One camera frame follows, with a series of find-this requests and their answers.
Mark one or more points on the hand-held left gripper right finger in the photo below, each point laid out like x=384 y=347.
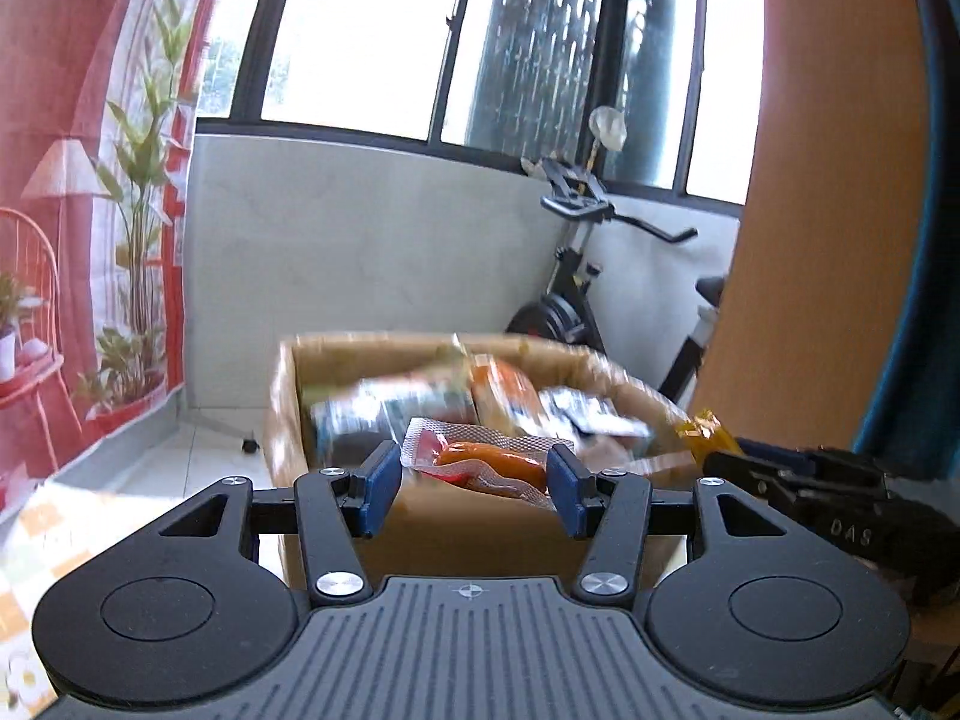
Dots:
x=566 y=491

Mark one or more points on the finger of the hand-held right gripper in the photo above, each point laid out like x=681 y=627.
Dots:
x=780 y=457
x=742 y=471

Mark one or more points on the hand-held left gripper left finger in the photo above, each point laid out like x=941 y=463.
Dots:
x=381 y=487

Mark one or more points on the yellow snack packet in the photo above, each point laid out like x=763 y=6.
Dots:
x=705 y=435

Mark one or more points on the black and white snack packet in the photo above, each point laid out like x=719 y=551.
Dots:
x=585 y=409

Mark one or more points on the clear sausage packet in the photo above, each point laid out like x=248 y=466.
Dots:
x=480 y=457

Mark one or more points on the brown cardboard box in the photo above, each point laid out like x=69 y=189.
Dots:
x=465 y=540

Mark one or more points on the orange snack packet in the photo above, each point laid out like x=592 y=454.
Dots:
x=506 y=390

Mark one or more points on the black exercise bike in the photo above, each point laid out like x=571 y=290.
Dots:
x=559 y=315

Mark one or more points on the wooden panel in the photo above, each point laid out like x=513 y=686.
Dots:
x=825 y=202

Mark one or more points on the floral checked tablecloth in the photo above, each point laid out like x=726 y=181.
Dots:
x=45 y=540

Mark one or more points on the white plastic bag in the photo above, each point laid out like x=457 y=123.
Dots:
x=607 y=127

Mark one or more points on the printed pink backdrop cloth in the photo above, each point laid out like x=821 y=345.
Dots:
x=75 y=165

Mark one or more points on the black window frame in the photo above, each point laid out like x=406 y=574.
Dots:
x=455 y=37

